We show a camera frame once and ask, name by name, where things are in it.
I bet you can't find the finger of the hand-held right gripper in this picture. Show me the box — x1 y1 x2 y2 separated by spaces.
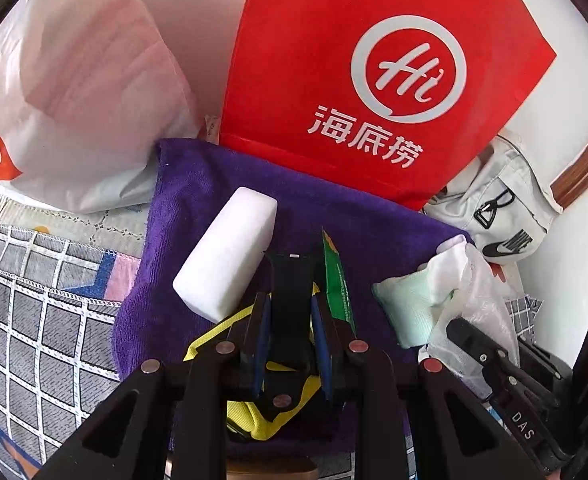
516 342 577 408
445 317 574 464

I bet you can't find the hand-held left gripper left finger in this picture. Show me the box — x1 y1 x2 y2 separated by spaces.
35 291 272 480

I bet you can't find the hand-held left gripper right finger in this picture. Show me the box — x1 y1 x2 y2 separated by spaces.
310 292 545 480

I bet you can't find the green tissue pack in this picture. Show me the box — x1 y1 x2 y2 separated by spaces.
321 229 357 337

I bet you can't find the yellow pouch with black straps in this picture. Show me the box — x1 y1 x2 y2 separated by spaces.
183 251 325 442

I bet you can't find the clear plastic bag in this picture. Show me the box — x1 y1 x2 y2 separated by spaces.
424 242 522 401

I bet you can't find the white sponge block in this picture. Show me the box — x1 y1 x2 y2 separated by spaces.
172 186 279 324

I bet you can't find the purple towel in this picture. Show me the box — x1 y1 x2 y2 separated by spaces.
111 137 474 457

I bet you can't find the white folded cloth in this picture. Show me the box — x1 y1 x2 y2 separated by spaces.
434 235 474 281

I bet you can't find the grey sling bag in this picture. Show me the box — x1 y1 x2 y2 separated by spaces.
421 130 565 264

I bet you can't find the grey checkered blanket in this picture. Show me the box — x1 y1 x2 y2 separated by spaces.
0 195 544 480

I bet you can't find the white shopping bag red logo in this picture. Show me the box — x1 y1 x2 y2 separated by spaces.
0 0 255 214

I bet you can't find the red paper bag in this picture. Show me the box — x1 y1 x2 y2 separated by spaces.
219 0 558 211

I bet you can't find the brown wooden bed frame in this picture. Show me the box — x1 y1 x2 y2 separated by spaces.
548 110 588 211

